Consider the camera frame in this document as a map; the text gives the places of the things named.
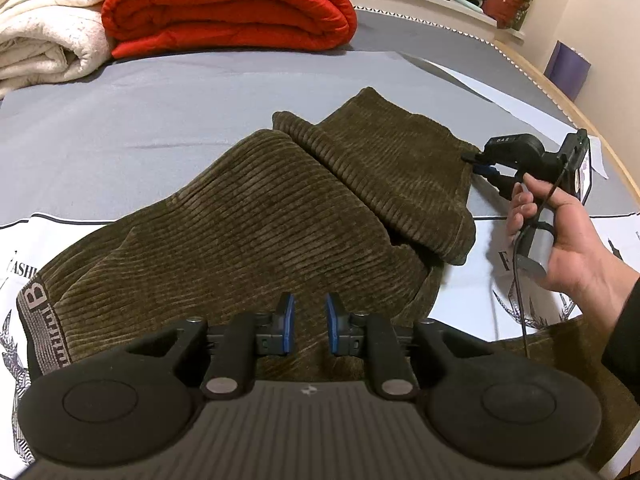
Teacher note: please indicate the pale grey sheet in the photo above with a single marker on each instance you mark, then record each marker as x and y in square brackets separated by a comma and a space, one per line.
[510, 105]

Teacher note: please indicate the person's right hand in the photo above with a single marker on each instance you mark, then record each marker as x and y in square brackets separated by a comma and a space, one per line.
[575, 250]

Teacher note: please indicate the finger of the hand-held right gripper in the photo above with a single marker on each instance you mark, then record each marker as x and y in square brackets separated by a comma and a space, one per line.
[492, 174]
[472, 158]

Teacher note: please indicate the cream window ledge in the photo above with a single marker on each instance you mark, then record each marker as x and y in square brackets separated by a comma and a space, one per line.
[425, 5]

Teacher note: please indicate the cream fleece blanket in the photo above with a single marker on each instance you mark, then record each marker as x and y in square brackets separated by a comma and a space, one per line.
[45, 25]

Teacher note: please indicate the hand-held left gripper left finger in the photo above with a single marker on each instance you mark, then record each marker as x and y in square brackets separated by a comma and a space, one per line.
[287, 322]

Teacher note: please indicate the wooden bed frame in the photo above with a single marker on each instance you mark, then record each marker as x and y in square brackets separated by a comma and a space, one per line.
[532, 67]

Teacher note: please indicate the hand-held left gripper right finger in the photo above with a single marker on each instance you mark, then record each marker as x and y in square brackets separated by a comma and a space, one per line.
[331, 325]

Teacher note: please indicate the red folded quilt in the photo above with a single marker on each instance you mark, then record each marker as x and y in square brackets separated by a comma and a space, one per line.
[225, 5]

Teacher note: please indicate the white printed bed sheet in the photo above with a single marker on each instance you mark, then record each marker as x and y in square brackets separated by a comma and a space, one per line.
[465, 280]

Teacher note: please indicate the purple box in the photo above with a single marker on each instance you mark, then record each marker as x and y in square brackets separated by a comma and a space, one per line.
[567, 67]

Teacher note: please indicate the grey bed mattress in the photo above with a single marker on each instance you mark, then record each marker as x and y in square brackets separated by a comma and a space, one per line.
[150, 110]

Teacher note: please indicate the person's right forearm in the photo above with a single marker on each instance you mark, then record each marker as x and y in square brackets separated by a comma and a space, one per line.
[627, 340]

